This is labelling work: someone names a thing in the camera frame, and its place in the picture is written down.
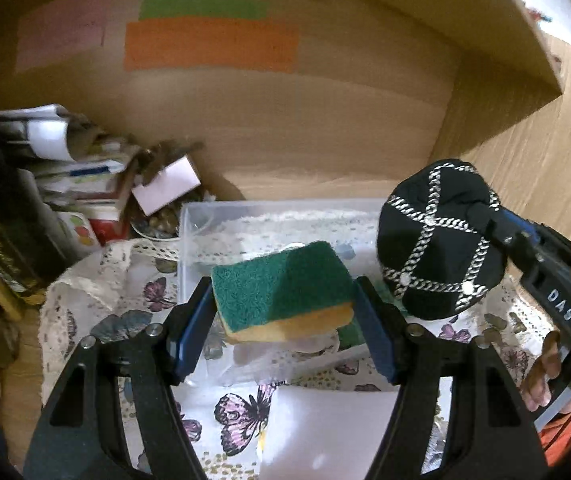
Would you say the pink paper strip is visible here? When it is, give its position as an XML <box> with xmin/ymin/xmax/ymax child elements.
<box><xmin>14</xmin><ymin>0</ymin><xmax>107</xmax><ymax>72</ymax></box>

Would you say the wooden shelf unit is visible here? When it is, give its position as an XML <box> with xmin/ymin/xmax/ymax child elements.
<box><xmin>0</xmin><ymin>0</ymin><xmax>571</xmax><ymax>461</ymax></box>

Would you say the green and yellow sponge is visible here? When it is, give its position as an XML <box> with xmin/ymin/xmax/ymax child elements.
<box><xmin>210</xmin><ymin>240</ymin><xmax>356</xmax><ymax>346</ymax></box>

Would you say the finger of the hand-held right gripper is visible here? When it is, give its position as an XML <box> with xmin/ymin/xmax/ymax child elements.
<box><xmin>467</xmin><ymin>199</ymin><xmax>539</xmax><ymax>256</ymax></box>

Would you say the bowl of small trinkets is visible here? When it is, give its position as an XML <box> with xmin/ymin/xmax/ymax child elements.
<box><xmin>130</xmin><ymin>195</ymin><xmax>216</xmax><ymax>256</ymax></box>

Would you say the pale lilac card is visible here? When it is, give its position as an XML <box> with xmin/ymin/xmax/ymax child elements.
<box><xmin>131</xmin><ymin>155</ymin><xmax>201</xmax><ymax>216</ymax></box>

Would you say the dark bottle with gold label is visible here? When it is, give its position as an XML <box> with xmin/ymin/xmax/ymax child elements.
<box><xmin>0</xmin><ymin>115</ymin><xmax>69</xmax><ymax>322</ymax></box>

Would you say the orange paper strip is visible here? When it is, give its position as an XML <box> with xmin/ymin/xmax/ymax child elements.
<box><xmin>124</xmin><ymin>16</ymin><xmax>299</xmax><ymax>74</ymax></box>

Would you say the butterfly printed lace cloth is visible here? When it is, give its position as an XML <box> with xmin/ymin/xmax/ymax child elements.
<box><xmin>38</xmin><ymin>210</ymin><xmax>559</xmax><ymax>480</ymax></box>

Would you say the clear plastic container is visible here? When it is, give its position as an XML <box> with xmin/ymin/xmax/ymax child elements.
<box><xmin>178</xmin><ymin>198</ymin><xmax>406</xmax><ymax>391</ymax></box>

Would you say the pile of papers and boxes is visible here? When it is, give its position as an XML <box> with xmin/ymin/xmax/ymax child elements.
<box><xmin>0</xmin><ymin>104</ymin><xmax>206</xmax><ymax>248</ymax></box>

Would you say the green paper strip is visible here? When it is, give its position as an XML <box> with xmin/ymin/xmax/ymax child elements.
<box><xmin>138</xmin><ymin>0</ymin><xmax>270</xmax><ymax>22</ymax></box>

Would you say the person's right hand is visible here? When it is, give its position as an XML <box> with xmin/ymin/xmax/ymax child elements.
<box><xmin>523</xmin><ymin>330</ymin><xmax>563</xmax><ymax>412</ymax></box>

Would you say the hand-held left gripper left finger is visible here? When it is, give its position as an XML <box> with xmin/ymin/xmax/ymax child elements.
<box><xmin>23</xmin><ymin>276</ymin><xmax>216</xmax><ymax>480</ymax></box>

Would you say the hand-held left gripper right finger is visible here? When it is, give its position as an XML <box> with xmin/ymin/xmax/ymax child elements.
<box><xmin>353</xmin><ymin>276</ymin><xmax>549</xmax><ymax>480</ymax></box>

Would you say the black cap with silver chains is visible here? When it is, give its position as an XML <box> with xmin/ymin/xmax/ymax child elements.
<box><xmin>376</xmin><ymin>159</ymin><xmax>509</xmax><ymax>321</ymax></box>

